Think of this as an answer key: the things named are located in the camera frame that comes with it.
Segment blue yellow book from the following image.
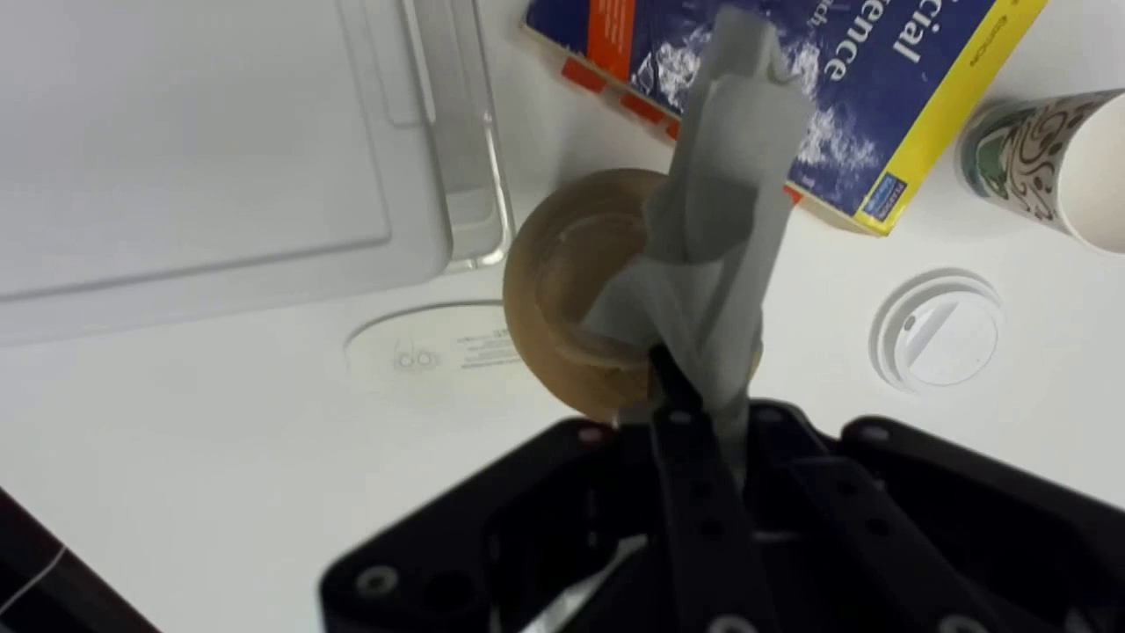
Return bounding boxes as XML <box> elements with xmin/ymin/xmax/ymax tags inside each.
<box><xmin>522</xmin><ymin>0</ymin><xmax>1047</xmax><ymax>237</ymax></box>

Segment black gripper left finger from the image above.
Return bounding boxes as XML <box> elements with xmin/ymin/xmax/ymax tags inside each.
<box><xmin>650</xmin><ymin>345</ymin><xmax>781</xmax><ymax>633</ymax></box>

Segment patterned paper cup near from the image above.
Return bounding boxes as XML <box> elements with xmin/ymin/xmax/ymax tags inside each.
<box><xmin>958</xmin><ymin>88</ymin><xmax>1125</xmax><ymax>253</ymax></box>

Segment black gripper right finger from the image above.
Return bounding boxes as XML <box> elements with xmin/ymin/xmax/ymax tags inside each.
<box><xmin>749</xmin><ymin>400</ymin><xmax>1034</xmax><ymax>633</ymax></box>

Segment white plastic cup lid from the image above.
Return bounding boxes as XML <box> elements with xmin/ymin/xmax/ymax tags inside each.
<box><xmin>870</xmin><ymin>268</ymin><xmax>1005</xmax><ymax>395</ymax></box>

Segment clear round plastic lid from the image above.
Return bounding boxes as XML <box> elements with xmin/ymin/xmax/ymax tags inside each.
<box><xmin>344</xmin><ymin>300</ymin><xmax>522</xmax><ymax>388</ymax></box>

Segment clear plastic storage bin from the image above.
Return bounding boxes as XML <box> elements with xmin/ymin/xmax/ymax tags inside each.
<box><xmin>0</xmin><ymin>0</ymin><xmax>509</xmax><ymax>345</ymax></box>

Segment brown bottle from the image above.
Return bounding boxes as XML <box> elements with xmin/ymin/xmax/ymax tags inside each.
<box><xmin>502</xmin><ymin>169</ymin><xmax>666</xmax><ymax>422</ymax></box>

